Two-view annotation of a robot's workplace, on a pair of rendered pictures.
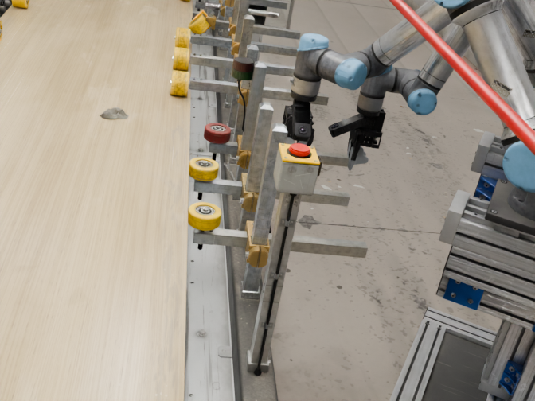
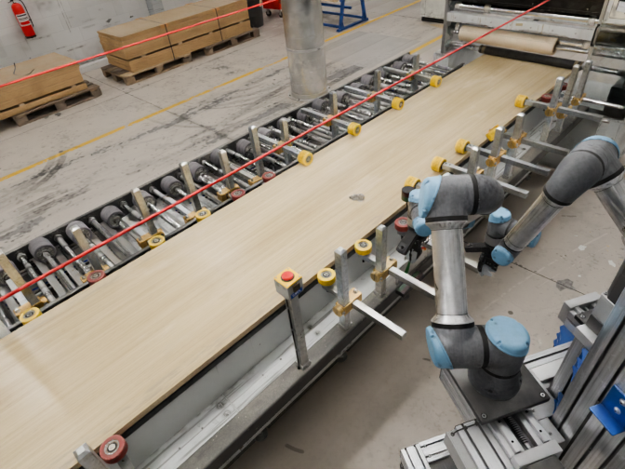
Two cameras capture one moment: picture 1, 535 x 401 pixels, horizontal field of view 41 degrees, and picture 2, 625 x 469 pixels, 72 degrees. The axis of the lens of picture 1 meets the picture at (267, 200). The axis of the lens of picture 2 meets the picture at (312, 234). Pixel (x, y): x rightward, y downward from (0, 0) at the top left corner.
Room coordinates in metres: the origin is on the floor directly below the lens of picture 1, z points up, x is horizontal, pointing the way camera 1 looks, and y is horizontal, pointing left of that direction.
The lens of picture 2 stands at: (0.77, -0.97, 2.25)
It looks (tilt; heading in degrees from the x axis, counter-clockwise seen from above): 40 degrees down; 59
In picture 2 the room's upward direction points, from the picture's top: 7 degrees counter-clockwise
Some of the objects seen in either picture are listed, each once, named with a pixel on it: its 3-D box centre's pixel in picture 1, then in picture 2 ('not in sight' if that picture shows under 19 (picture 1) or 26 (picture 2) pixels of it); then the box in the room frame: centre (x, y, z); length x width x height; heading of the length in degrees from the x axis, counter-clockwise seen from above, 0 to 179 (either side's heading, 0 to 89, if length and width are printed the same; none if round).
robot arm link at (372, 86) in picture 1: (377, 77); (498, 222); (2.06, -0.25, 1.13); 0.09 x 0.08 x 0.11; 99
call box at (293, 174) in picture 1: (295, 170); (288, 284); (1.21, -0.04, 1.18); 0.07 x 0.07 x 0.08; 10
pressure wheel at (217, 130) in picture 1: (216, 143); (402, 230); (1.98, 0.19, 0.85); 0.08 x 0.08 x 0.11
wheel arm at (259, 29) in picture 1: (257, 29); (535, 143); (3.00, 0.17, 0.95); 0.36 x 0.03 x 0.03; 100
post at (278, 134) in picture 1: (263, 217); (342, 291); (1.46, 0.00, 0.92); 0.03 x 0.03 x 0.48; 10
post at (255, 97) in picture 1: (248, 139); not in sight; (1.96, 0.09, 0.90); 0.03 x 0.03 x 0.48; 10
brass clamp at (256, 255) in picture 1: (256, 243); (347, 302); (1.49, 0.01, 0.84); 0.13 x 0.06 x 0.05; 10
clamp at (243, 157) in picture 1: (244, 151); not in sight; (1.98, 0.10, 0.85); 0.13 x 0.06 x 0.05; 10
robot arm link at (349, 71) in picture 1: (345, 69); (427, 221); (1.77, -0.14, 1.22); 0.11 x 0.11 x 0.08; 54
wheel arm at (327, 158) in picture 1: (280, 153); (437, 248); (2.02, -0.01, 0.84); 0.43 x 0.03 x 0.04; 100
